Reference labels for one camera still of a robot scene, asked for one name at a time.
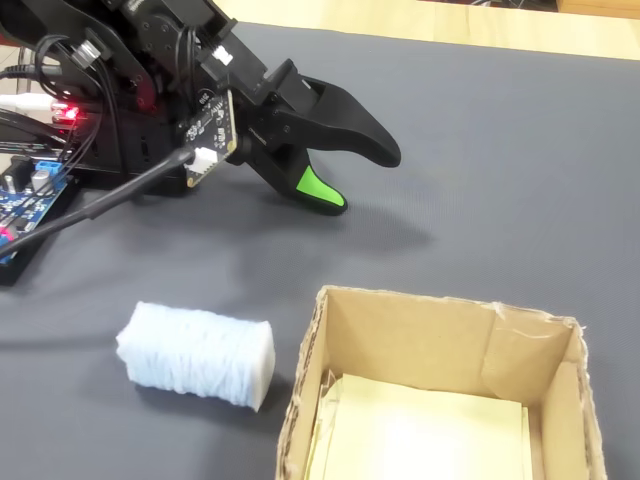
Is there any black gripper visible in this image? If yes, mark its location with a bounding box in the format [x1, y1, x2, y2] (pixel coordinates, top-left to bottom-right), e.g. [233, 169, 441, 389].
[195, 17, 403, 217]

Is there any block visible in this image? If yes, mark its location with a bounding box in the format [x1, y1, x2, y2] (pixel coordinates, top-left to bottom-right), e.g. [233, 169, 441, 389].
[115, 300, 277, 413]

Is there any open cardboard box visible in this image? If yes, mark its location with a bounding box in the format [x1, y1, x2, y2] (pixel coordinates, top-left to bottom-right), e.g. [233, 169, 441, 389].
[275, 284, 609, 480]

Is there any grey textured mat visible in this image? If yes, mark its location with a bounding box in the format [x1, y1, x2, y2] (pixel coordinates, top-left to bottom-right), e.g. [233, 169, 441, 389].
[0, 19, 640, 480]

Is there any blue driver circuit board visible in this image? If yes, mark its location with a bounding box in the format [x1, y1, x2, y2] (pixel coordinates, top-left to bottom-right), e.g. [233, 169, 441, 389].
[0, 153, 72, 267]

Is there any yellow paper sheet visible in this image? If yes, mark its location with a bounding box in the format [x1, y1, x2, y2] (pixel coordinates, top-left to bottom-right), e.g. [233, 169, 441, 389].
[306, 371, 534, 480]

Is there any small camera circuit board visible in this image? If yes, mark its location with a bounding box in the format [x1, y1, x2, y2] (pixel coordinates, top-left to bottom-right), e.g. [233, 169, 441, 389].
[174, 88, 239, 190]

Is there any thin black servo wire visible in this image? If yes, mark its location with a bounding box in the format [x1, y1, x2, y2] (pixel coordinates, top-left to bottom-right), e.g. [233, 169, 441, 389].
[33, 32, 124, 187]

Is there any thick black camera cable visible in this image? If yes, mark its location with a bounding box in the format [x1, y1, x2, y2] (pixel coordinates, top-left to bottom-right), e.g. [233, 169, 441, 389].
[0, 148, 196, 259]

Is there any white USB cable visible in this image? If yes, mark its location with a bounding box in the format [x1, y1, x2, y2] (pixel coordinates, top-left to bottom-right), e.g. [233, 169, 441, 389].
[0, 93, 57, 113]

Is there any black power plug cable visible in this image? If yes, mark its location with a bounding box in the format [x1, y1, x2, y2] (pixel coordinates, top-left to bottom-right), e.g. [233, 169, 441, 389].
[0, 61, 64, 85]

